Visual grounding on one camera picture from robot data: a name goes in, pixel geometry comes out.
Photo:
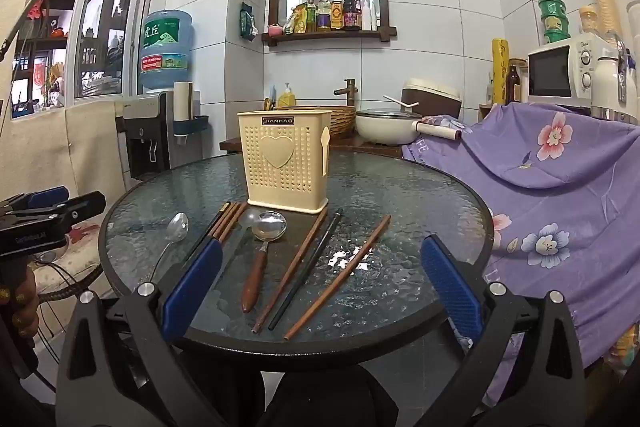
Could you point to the woven basin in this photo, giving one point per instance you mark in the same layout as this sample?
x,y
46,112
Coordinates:
x,y
342,122

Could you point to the white cup dispenser tube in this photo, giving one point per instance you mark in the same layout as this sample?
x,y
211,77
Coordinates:
x,y
182,99

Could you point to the glass pot lid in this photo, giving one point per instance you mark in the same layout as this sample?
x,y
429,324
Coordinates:
x,y
387,113

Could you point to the dark soy sauce bottle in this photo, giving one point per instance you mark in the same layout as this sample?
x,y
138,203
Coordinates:
x,y
352,12

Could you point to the yellow oil bottle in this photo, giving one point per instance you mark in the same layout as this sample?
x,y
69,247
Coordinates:
x,y
324,14

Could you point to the purple floral cloth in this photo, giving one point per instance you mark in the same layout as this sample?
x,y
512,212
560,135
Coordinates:
x,y
550,207

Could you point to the aluminium sliding window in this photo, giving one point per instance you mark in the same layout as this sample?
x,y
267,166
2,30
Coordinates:
x,y
130,32

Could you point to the white microwave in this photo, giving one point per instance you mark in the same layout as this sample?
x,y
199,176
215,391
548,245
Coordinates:
x,y
550,72

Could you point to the pink bowl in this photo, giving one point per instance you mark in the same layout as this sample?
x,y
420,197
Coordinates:
x,y
275,30

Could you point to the black chopstick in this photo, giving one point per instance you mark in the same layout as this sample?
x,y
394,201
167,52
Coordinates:
x,y
205,233
305,272

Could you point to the teal wall holder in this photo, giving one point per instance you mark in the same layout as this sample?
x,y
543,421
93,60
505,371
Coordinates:
x,y
197,124

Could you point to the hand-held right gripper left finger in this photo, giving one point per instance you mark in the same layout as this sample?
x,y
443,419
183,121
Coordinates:
x,y
192,292

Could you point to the person's left hand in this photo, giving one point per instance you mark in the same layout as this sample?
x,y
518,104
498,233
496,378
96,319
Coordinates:
x,y
22,307

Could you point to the yellow roll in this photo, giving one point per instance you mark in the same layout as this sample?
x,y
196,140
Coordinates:
x,y
500,72

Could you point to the brown glass bottle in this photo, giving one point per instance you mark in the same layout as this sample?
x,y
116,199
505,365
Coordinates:
x,y
513,87

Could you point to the yellow label sauce bottle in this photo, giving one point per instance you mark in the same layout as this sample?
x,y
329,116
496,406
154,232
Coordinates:
x,y
337,13

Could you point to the small wooden box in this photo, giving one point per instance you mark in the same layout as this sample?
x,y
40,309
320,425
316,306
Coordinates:
x,y
485,113

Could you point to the yellow soap pump bottle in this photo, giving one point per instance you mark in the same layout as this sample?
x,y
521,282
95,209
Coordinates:
x,y
286,99

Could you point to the steel spoon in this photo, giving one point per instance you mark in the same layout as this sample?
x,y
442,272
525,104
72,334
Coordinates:
x,y
177,227

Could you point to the brown white rice cooker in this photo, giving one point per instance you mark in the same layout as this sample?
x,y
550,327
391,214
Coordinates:
x,y
435,99

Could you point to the green oil bottle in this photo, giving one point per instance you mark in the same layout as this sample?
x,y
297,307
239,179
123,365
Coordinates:
x,y
311,17

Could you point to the white plastic bottle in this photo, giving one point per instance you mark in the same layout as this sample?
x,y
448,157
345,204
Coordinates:
x,y
366,17

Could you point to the blue water jug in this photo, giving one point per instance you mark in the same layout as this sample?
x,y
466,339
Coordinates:
x,y
165,37

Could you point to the yellow seasoning packet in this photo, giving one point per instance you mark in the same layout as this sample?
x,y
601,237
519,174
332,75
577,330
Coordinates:
x,y
300,19

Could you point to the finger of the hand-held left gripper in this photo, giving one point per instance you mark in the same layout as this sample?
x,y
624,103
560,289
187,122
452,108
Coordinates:
x,y
47,197
82,205

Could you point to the white rice paddle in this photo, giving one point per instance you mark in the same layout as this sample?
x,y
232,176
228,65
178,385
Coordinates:
x,y
400,102

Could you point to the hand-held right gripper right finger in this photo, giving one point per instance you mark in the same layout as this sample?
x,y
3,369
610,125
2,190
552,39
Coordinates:
x,y
450,287

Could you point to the beige cloth cover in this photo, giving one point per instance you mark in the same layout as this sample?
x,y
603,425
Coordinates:
x,y
50,147

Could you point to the white electric kettle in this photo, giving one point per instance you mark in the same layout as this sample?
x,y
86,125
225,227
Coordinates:
x,y
605,87

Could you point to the cream perforated utensil holder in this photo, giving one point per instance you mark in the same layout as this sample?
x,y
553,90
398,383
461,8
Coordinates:
x,y
300,177

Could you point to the bronze faucet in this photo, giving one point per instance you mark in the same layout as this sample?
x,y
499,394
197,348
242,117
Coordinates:
x,y
348,89

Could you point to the water dispenser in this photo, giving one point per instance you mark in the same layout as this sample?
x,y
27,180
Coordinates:
x,y
145,142

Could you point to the green noodle cup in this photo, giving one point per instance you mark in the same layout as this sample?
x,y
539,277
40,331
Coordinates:
x,y
555,23
552,6
556,37

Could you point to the green wall packet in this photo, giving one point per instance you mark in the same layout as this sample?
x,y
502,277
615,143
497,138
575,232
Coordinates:
x,y
247,22

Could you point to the wooden counter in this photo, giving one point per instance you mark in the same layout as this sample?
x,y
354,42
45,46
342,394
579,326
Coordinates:
x,y
370,149

